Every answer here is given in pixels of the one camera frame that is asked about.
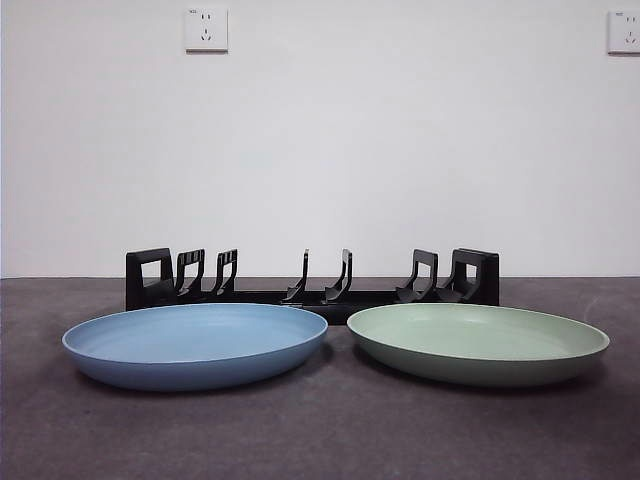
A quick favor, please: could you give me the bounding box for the blue round plate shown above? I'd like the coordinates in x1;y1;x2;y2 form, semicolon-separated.
61;301;330;392

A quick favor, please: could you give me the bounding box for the green round plate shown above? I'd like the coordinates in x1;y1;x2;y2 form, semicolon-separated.
346;301;612;391

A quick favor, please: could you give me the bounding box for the black plastic plate rack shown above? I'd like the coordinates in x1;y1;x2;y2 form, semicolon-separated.
124;246;502;317

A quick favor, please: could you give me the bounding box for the white wall socket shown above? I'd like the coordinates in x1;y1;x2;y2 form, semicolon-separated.
607;9;640;56
185;6;230;53

